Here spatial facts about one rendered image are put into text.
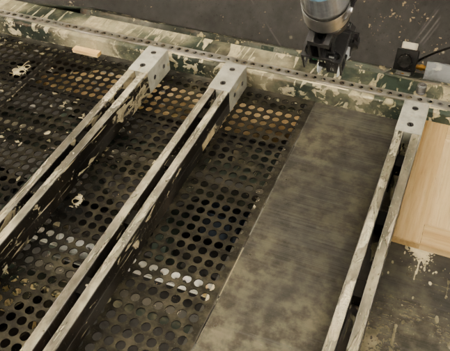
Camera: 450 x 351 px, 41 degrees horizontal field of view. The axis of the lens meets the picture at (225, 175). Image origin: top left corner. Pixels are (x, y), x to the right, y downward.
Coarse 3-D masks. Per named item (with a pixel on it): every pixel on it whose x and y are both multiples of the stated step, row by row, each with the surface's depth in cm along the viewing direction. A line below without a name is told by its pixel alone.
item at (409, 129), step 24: (408, 120) 143; (408, 144) 138; (384, 168) 132; (408, 168) 132; (384, 192) 127; (384, 216) 123; (360, 240) 118; (384, 240) 118; (360, 264) 114; (384, 264) 119; (360, 288) 111; (336, 312) 107; (360, 312) 107; (336, 336) 104; (360, 336) 103
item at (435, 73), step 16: (400, 48) 164; (416, 48) 164; (448, 48) 172; (400, 64) 160; (416, 64) 164; (432, 64) 162; (448, 64) 164; (416, 80) 158; (432, 80) 163; (448, 80) 162
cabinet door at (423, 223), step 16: (432, 128) 149; (448, 128) 149; (432, 144) 145; (448, 144) 145; (416, 160) 141; (432, 160) 141; (448, 160) 141; (416, 176) 138; (432, 176) 137; (448, 176) 138; (416, 192) 134; (432, 192) 134; (448, 192) 134; (416, 208) 131; (432, 208) 131; (448, 208) 131; (400, 224) 128; (416, 224) 127; (432, 224) 128; (448, 224) 128; (400, 240) 126; (416, 240) 124; (432, 240) 124; (448, 240) 124; (448, 256) 123
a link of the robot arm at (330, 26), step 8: (352, 8) 91; (304, 16) 92; (344, 16) 91; (312, 24) 92; (320, 24) 91; (328, 24) 91; (336, 24) 92; (344, 24) 93; (320, 32) 94; (328, 32) 93
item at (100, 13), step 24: (144, 24) 251; (168, 24) 249; (288, 48) 233; (0, 72) 203; (48, 72) 222; (72, 96) 195; (168, 120) 184; (240, 144) 178; (264, 144) 175; (0, 168) 235; (96, 216) 217; (144, 312) 283
